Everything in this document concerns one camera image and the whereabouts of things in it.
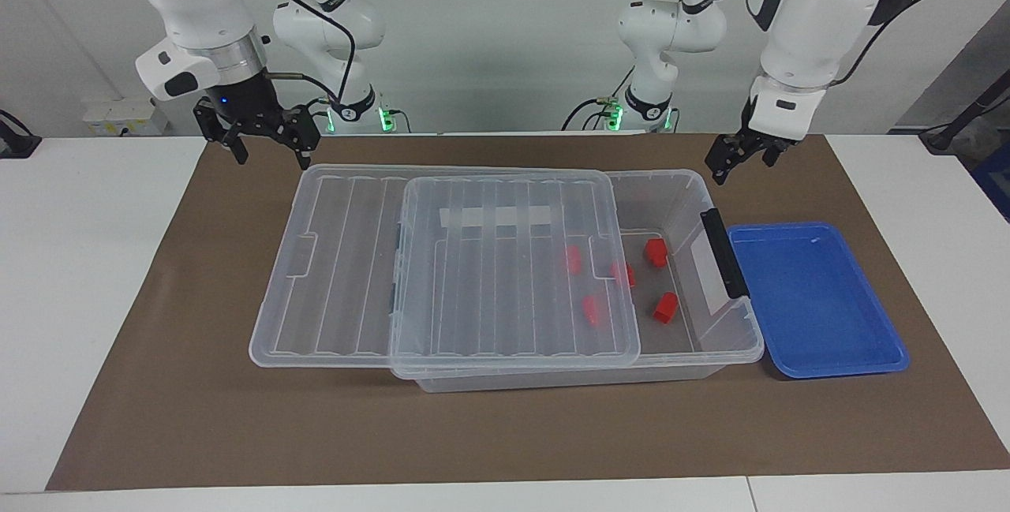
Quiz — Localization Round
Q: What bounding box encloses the clear plastic ribbed lid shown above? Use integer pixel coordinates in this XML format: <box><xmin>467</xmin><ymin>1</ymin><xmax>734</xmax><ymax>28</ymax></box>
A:
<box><xmin>249</xmin><ymin>164</ymin><xmax>642</xmax><ymax>380</ymax></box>

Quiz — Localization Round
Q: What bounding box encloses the clear plastic storage box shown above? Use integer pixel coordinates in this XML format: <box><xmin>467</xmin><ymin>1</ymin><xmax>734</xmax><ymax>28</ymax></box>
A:
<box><xmin>391</xmin><ymin>169</ymin><xmax>765</xmax><ymax>394</ymax></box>

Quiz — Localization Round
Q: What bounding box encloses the black box latch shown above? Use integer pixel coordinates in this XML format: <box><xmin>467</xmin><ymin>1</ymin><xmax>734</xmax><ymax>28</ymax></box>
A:
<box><xmin>701</xmin><ymin>208</ymin><xmax>749</xmax><ymax>300</ymax></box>

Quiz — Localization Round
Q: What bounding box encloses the blue plastic tray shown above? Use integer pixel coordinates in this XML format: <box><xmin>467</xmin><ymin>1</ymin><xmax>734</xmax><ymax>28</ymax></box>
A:
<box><xmin>726</xmin><ymin>222</ymin><xmax>911</xmax><ymax>380</ymax></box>

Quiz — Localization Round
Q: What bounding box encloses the white tape strip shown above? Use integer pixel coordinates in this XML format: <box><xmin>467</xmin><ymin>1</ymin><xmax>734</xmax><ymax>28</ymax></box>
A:
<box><xmin>436</xmin><ymin>204</ymin><xmax>557</xmax><ymax>230</ymax></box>

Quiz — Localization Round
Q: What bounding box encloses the black stand pole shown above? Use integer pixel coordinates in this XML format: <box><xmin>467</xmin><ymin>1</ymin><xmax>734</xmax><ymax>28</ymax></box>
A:
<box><xmin>919</xmin><ymin>74</ymin><xmax>1010</xmax><ymax>154</ymax></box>

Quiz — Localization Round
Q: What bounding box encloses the black clamp device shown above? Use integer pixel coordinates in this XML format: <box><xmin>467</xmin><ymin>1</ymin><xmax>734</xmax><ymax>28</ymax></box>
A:
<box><xmin>0</xmin><ymin>110</ymin><xmax>42</xmax><ymax>159</ymax></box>

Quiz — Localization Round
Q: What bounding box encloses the blue crate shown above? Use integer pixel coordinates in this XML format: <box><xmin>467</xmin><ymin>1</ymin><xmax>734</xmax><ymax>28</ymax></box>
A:
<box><xmin>972</xmin><ymin>141</ymin><xmax>1010</xmax><ymax>221</ymax></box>

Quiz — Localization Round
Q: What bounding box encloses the brown table mat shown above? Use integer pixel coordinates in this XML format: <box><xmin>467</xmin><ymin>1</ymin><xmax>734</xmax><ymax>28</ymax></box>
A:
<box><xmin>46</xmin><ymin>133</ymin><xmax>1010</xmax><ymax>491</ymax></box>

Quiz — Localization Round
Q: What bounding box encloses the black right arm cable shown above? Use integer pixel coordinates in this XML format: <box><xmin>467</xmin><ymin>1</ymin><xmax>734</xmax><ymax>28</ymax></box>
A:
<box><xmin>237</xmin><ymin>0</ymin><xmax>360</xmax><ymax>103</ymax></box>

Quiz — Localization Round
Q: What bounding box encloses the white wall socket strip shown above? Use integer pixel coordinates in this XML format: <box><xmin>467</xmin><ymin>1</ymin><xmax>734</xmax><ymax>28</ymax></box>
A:
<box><xmin>83</xmin><ymin>98</ymin><xmax>170</xmax><ymax>136</ymax></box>

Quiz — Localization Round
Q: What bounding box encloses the black base cable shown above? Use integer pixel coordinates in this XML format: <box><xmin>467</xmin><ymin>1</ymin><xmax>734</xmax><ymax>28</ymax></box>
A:
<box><xmin>562</xmin><ymin>66</ymin><xmax>634</xmax><ymax>132</ymax></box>

